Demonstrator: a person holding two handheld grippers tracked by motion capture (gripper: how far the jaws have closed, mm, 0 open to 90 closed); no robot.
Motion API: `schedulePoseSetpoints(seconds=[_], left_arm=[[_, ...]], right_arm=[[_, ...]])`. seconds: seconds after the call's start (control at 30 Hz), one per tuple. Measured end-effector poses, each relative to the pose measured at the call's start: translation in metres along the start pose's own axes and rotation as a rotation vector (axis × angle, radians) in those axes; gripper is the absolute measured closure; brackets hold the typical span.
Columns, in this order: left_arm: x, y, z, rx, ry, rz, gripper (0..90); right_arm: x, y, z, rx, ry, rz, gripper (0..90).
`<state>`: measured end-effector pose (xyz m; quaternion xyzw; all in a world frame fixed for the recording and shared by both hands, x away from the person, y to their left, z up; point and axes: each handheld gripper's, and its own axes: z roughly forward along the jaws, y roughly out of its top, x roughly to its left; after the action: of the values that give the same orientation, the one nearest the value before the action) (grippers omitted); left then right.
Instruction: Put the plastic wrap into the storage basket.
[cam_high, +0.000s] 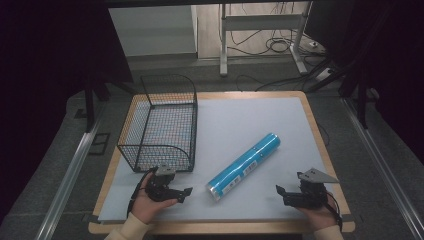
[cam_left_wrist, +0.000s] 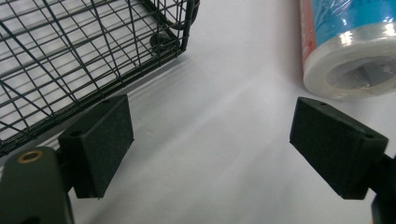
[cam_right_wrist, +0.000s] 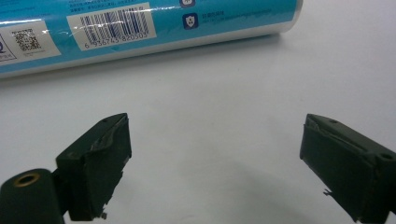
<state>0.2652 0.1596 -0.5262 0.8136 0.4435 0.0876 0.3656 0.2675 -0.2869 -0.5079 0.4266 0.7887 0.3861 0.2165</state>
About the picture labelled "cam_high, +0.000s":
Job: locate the white metal desk frame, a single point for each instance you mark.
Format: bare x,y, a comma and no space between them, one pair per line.
263,22

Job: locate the black metal stand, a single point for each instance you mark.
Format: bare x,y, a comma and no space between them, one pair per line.
361,100
89,103

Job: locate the blue plastic-wrapped roll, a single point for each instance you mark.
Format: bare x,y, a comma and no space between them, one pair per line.
245,165

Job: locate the pale grey table mat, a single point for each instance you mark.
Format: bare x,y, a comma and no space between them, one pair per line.
240,116

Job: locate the person's left hand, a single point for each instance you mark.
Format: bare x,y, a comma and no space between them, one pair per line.
145,206

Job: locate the white power strip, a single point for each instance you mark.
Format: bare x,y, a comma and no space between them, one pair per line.
324,74

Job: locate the aluminium rail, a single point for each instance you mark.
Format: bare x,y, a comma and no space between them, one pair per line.
71,176
383,166

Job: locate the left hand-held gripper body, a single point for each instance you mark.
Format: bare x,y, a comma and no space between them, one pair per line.
159,188

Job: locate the person's right hand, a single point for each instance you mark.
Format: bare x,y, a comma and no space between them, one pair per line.
321,216

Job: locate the black floor bracket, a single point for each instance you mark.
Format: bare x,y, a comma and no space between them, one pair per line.
99,144

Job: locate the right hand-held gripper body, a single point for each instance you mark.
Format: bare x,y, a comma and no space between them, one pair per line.
311,196

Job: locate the white cabinet panel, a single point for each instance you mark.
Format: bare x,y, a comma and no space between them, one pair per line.
151,31

